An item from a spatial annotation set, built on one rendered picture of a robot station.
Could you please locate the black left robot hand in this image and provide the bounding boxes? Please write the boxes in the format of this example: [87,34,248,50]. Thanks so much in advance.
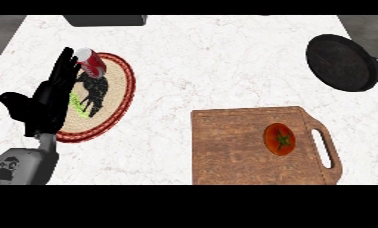
[0,47,83,139]

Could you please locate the wooden cutting board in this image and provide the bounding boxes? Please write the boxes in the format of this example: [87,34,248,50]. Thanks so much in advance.
[190,105,344,186]

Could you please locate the red tomato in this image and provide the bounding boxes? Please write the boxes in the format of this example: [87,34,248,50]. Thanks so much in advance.
[263,122,297,157]

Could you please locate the black pan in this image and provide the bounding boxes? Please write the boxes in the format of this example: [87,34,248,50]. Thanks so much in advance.
[304,33,378,93]

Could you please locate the round woven placemat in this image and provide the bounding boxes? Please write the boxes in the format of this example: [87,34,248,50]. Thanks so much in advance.
[55,52,137,144]

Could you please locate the red soda can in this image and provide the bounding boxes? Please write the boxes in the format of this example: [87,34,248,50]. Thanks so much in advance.
[74,47,108,80]

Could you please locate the dark grey appliance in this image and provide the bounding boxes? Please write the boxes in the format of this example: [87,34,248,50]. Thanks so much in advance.
[62,14,148,28]

